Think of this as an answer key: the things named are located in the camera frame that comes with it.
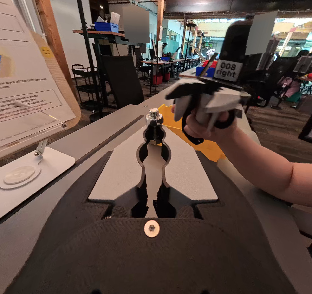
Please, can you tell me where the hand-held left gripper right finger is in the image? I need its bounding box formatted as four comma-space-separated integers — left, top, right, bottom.
153, 125, 218, 218

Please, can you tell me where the person's right hand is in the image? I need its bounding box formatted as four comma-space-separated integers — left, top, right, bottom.
183, 111, 242, 145

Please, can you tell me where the black slanted pole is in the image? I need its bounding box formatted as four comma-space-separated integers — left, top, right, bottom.
73, 0, 104, 114

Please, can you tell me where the steel hex bolt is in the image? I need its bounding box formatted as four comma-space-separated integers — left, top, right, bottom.
148, 108, 163, 145

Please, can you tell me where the wooden support post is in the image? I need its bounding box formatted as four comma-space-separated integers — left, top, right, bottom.
29, 0, 78, 99

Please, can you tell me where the white page ledge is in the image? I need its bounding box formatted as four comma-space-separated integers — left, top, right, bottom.
0, 122, 67, 159

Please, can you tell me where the yellow plastic bin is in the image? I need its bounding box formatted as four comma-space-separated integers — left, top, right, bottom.
157, 104, 227, 162

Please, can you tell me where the person's right forearm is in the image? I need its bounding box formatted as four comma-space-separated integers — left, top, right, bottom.
219, 126, 312, 207

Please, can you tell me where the wire page clip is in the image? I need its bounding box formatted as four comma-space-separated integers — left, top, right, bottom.
15, 101, 67, 128

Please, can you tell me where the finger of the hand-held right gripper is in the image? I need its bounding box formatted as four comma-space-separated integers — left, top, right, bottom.
165, 78, 213, 100
174, 96, 193, 122

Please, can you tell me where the blue storage bin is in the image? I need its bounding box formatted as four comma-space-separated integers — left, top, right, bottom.
196, 66, 216, 78
94, 21, 119, 33

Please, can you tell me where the black rolling cart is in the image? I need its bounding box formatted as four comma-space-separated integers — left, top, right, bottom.
71, 64, 103, 111

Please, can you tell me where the wooden standing desk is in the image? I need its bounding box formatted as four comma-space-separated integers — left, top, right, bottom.
73, 29, 147, 47

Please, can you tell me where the steel hex nut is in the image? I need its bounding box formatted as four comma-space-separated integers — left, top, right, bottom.
145, 114, 164, 127

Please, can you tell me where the black framed marker sign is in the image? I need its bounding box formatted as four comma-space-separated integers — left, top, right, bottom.
298, 122, 312, 143

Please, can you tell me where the white instruction sheet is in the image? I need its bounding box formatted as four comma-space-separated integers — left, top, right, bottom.
0, 0, 76, 150

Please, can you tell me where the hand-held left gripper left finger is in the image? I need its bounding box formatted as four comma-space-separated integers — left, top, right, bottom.
88, 124, 149, 218

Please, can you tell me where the black mesh panel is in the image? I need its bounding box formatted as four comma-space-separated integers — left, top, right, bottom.
100, 54, 145, 109

